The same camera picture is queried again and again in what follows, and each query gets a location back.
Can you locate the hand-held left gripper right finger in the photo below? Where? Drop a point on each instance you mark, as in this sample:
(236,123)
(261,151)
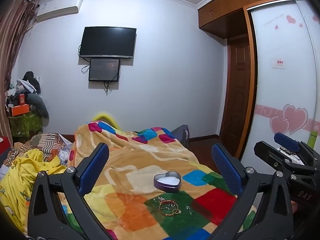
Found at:
(225,165)

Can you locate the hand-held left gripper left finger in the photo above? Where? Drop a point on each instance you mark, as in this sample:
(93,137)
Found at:
(96,162)

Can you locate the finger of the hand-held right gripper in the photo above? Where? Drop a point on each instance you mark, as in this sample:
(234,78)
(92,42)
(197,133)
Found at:
(266,153)
(287,142)

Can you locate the purple heart-shaped tin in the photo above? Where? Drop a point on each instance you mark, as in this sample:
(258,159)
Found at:
(167,185)

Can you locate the green bottle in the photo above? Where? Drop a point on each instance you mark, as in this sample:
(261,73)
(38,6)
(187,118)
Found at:
(312,140)

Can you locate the colourful patchwork blanket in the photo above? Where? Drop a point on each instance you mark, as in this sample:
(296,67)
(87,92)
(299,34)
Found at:
(140,160)

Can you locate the yellow pillow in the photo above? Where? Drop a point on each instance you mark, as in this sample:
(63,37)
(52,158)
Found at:
(105,118)

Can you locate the striped cloth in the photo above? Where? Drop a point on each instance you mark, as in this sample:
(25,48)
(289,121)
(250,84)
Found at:
(47,142)

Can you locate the grey bag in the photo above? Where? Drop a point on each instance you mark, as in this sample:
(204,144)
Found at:
(181,133)

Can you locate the brown wooden door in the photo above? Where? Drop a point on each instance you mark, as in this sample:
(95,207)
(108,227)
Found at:
(237,92)

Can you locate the pile of clothes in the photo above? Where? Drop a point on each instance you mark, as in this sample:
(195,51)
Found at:
(30,127)

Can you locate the yellow printed blanket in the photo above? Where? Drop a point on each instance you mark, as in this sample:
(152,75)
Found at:
(20,177)

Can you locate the pink door sticker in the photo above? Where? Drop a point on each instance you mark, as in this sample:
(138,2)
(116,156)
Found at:
(279,63)

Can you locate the orange box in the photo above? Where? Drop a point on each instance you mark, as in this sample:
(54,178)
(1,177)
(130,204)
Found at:
(21,110)

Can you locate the wooden overhead cabinets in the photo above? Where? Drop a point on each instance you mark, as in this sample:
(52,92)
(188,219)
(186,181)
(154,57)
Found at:
(225,12)

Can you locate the brown striped curtain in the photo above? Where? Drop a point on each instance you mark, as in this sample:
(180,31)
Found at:
(12,42)

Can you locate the white air conditioner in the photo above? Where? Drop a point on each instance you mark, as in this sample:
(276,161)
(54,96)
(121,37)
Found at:
(58,7)

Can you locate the small wall monitor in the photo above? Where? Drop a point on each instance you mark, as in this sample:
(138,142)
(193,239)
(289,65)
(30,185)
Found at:
(104,70)

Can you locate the wall-mounted black television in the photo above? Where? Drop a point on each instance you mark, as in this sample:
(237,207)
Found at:
(107,42)

